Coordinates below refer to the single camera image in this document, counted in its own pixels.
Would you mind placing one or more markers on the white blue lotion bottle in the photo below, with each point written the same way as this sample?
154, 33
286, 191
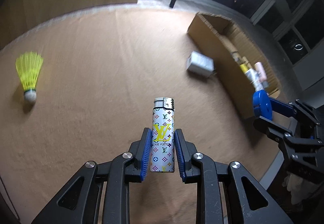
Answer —
254, 79

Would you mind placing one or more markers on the yellow badminton shuttlecock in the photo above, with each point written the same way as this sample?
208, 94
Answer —
28, 67

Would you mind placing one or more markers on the white power adapter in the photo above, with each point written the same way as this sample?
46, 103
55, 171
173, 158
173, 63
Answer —
199, 64

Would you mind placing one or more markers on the pink cosmetic bottle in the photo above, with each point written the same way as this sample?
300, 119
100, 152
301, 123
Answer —
262, 74

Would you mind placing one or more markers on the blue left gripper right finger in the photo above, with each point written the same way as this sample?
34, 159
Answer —
183, 156

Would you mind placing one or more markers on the yellow black notebook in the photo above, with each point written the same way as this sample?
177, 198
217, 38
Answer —
244, 67

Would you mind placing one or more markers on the blue round tin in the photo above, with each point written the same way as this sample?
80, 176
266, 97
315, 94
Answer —
262, 105

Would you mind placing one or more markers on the gloved right hand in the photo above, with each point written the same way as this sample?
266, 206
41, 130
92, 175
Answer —
299, 188

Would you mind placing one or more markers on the wooden clothespin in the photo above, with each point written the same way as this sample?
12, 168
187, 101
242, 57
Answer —
237, 57

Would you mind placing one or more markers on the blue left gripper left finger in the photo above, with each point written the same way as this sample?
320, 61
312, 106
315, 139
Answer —
144, 152

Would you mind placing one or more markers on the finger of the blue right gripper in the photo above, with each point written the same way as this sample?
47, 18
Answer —
282, 108
273, 130

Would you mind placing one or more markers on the cardboard box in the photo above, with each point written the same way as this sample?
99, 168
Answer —
210, 33

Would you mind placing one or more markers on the patterned lighter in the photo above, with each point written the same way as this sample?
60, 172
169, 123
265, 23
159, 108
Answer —
162, 154

